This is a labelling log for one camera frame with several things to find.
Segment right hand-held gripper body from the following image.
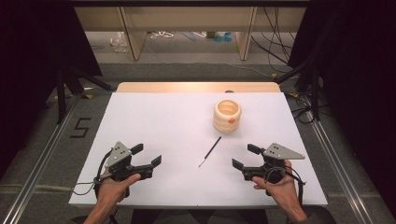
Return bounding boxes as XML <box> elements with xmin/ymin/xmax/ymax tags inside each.
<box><xmin>242</xmin><ymin>142</ymin><xmax>306</xmax><ymax>185</ymax></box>

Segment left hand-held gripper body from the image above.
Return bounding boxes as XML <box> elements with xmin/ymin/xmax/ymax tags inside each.
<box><xmin>104</xmin><ymin>141</ymin><xmax>154</xmax><ymax>183</ymax></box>

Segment thin black pen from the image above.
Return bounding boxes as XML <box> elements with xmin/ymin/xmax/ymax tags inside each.
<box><xmin>198</xmin><ymin>135</ymin><xmax>222</xmax><ymax>168</ymax></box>

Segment beige ribbed pen holder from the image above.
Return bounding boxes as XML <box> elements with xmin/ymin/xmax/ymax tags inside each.
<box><xmin>213</xmin><ymin>98</ymin><xmax>243</xmax><ymax>134</ymax></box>

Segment person's left hand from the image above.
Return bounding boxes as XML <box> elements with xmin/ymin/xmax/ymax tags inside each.
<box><xmin>93</xmin><ymin>173</ymin><xmax>142</xmax><ymax>217</ymax></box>

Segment person's right hand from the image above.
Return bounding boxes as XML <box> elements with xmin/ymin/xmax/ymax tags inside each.
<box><xmin>251</xmin><ymin>159</ymin><xmax>304</xmax><ymax>217</ymax></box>

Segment white table board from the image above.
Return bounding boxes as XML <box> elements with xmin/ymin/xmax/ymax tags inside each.
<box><xmin>68</xmin><ymin>91</ymin><xmax>329</xmax><ymax>209</ymax></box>

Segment black metal stand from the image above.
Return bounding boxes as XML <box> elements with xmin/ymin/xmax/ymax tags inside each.
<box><xmin>55</xmin><ymin>60</ymin><xmax>114</xmax><ymax>125</ymax></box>
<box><xmin>274</xmin><ymin>57</ymin><xmax>322</xmax><ymax>122</ymax></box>

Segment wooden table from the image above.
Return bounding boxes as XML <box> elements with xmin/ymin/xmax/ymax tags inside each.
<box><xmin>116</xmin><ymin>81</ymin><xmax>282</xmax><ymax>93</ymax></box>

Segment clear plastic bag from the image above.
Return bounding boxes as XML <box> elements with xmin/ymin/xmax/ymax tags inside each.
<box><xmin>109</xmin><ymin>31</ymin><xmax>130</xmax><ymax>53</ymax></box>

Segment dark curtain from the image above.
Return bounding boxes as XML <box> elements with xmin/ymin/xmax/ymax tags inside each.
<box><xmin>287</xmin><ymin>0</ymin><xmax>396</xmax><ymax>217</ymax></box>
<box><xmin>0</xmin><ymin>0</ymin><xmax>104</xmax><ymax>180</ymax></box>

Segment beige wooden shelf unit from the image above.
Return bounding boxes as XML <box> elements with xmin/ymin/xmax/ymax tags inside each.
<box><xmin>74</xmin><ymin>6</ymin><xmax>307</xmax><ymax>62</ymax></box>

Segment left hand-held gripper cable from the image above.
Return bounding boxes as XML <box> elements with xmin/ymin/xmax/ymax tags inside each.
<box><xmin>71</xmin><ymin>148</ymin><xmax>114</xmax><ymax>197</ymax></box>

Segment hand-held gripper cable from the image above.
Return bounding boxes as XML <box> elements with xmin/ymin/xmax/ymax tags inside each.
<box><xmin>71</xmin><ymin>148</ymin><xmax>114</xmax><ymax>197</ymax></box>
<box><xmin>263</xmin><ymin>166</ymin><xmax>306</xmax><ymax>206</ymax></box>

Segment right hand-held gripper cable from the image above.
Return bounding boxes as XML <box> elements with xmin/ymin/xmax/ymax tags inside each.
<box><xmin>263</xmin><ymin>166</ymin><xmax>306</xmax><ymax>206</ymax></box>

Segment black floor cables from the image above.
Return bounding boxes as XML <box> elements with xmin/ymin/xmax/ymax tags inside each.
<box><xmin>285</xmin><ymin>92</ymin><xmax>326</xmax><ymax>125</ymax></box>

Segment aluminium floor rail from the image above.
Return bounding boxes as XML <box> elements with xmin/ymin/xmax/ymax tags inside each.
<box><xmin>1</xmin><ymin>94</ymin><xmax>80</xmax><ymax>224</ymax></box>
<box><xmin>306</xmin><ymin>110</ymin><xmax>376</xmax><ymax>224</ymax></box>

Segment black hanging cables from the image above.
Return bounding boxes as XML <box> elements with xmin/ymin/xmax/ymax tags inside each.
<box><xmin>250</xmin><ymin>6</ymin><xmax>301</xmax><ymax>75</ymax></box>

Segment white coiled cord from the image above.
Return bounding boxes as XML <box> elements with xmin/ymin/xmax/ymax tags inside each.
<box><xmin>149</xmin><ymin>30</ymin><xmax>176</xmax><ymax>40</ymax></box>

